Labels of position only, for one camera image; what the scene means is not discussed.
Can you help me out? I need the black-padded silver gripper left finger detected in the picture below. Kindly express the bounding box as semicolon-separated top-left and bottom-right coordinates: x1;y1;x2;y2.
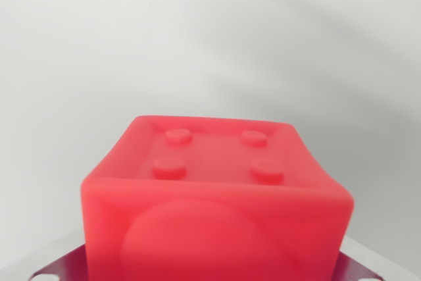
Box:
28;230;89;281

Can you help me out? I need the red studded cube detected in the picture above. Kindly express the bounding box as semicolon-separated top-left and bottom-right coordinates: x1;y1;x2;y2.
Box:
80;115;356;281

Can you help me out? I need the black-padded silver gripper right finger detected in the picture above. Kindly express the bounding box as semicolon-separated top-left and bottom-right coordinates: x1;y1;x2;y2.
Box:
332;234;397;281

